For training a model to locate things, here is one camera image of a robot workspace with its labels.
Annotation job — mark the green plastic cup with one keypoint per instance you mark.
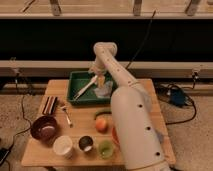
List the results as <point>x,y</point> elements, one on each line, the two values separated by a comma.
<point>106,149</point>

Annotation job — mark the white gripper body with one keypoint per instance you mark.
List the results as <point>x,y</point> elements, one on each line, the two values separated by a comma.
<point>98,69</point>

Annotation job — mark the green cucumber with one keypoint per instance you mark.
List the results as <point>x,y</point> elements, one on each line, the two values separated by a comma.
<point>101,112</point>

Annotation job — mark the clear plastic bag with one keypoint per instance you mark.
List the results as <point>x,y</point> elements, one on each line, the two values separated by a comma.
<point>105,91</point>

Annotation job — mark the metal spoon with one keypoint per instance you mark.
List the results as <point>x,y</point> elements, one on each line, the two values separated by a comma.
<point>63,108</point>

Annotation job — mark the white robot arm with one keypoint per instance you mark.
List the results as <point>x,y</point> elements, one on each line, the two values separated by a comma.
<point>131,106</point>

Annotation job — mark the dark maroon bowl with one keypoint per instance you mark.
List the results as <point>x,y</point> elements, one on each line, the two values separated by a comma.
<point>44,128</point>

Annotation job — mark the small dark cup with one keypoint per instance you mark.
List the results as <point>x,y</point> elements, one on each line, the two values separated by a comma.
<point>85,143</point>

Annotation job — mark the white cup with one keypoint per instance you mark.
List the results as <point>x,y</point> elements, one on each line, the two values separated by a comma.
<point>63,146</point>

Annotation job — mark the orange fruit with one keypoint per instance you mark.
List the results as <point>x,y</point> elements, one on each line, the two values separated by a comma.
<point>101,125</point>

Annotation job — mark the white dish brush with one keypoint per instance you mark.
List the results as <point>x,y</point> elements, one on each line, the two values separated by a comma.
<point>82,91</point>

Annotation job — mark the blue power box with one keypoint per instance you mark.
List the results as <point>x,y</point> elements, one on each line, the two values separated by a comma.
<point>177,97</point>

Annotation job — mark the orange plastic bowl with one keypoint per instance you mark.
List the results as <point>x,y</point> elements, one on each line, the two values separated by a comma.
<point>114,136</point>

